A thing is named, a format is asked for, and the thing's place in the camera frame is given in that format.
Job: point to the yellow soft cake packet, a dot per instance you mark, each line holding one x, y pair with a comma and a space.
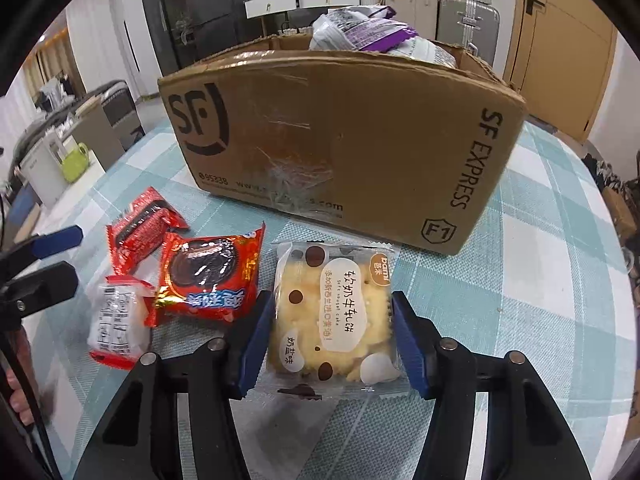
334, 319

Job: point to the green mug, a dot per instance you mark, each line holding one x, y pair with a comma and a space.
76, 163

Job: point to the teal white checkered tablecloth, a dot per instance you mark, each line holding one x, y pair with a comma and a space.
542, 273

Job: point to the brown SF Express cardboard box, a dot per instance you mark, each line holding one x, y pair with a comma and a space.
382, 145

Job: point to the dark glass display cabinet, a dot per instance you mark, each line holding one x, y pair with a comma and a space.
171, 31

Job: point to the red chocolate pie packet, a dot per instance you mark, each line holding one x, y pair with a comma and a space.
212, 277

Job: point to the silver hard suitcase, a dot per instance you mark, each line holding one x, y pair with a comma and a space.
471, 25

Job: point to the white noodle snack bag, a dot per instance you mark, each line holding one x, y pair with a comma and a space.
420, 49

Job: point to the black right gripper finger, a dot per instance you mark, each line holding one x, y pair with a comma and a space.
35, 292

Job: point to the beige hard suitcase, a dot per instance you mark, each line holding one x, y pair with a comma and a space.
421, 15

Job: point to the black refrigerator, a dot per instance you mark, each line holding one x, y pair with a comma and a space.
225, 0

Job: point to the wooden door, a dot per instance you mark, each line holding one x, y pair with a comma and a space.
560, 59

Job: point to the white red-edged snack packet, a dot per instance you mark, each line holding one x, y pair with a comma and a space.
118, 336

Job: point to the purple-edged white snack bag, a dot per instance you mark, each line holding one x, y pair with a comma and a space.
359, 28

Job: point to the red wafer snack packet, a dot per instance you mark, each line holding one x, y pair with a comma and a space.
140, 230

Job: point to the person's left hand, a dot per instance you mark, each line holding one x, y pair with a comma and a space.
18, 400

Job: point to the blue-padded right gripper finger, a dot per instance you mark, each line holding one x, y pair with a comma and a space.
222, 370
442, 370
39, 247

